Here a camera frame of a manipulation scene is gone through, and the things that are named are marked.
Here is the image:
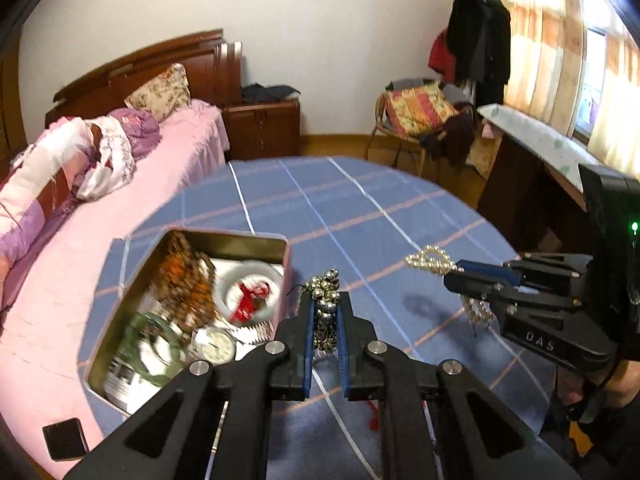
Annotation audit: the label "wooden bed headboard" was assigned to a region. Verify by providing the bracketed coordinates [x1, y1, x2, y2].
[44, 29, 243, 125]

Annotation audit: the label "pink metal tin box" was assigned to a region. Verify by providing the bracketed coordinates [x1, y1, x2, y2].
[79, 229, 291, 416]

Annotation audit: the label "dark clothes on nightstand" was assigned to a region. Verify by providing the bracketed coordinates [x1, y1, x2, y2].
[241, 84, 302, 104]

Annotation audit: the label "floral pillow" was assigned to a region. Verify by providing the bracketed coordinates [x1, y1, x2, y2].
[125, 63, 191, 122]

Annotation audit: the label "metallic silver bead necklace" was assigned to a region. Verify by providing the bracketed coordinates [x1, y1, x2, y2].
[299, 268, 344, 354]

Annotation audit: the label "pink purple patchwork quilt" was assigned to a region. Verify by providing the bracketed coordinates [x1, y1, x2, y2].
[1, 116, 136, 278]

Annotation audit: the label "person's right hand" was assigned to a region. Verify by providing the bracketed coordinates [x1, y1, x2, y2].
[556, 361, 640, 408]

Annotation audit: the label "blue plaid tablecloth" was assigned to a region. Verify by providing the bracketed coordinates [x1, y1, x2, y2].
[79, 155, 557, 480]

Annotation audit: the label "brown wooden bead necklace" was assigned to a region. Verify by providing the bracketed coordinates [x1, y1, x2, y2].
[152, 231, 219, 334]

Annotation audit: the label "red hanging garment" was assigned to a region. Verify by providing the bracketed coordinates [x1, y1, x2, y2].
[427, 29, 456, 84]

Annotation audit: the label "colourful striped cushion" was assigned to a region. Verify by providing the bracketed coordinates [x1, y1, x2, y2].
[383, 82, 459, 139]

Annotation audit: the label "pink bed sheet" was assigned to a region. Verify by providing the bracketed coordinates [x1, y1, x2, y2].
[1, 100, 229, 479]

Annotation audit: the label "desk with patterned cover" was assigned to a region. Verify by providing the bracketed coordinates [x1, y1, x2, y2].
[477, 104, 599, 254]

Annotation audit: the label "hanging dark coats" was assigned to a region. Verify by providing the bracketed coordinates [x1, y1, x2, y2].
[446, 0, 511, 106]

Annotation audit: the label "silver wrist watch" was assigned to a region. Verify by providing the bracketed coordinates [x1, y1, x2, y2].
[192, 327, 236, 366]

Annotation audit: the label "dark maroon clothes on chair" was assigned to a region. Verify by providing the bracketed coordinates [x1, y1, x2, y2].
[421, 108, 475, 167]

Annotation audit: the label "pearl bead necklace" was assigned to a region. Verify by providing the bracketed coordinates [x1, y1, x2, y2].
[403, 245, 497, 328]

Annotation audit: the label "dark green jade bangle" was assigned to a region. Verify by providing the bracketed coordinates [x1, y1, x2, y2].
[120, 312, 184, 388]

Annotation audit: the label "pale jade bangle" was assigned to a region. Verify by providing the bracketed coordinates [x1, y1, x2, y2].
[213, 260, 283, 327]

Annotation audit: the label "rattan chair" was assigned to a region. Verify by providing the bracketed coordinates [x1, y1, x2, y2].
[363, 93, 427, 178]

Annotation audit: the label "black phone on bed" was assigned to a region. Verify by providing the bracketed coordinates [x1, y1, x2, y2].
[42, 417, 89, 462]

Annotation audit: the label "red knot tassel charm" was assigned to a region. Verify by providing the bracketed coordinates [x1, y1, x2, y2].
[232, 281, 271, 324]

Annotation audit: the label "beige curtain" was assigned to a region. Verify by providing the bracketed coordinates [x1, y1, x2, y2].
[501, 0, 639, 177]

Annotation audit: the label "wooden nightstand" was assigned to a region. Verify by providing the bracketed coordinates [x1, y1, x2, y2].
[222, 99, 300, 160]

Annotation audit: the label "purple garment on bed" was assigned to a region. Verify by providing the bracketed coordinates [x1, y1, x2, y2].
[110, 107, 160, 160]

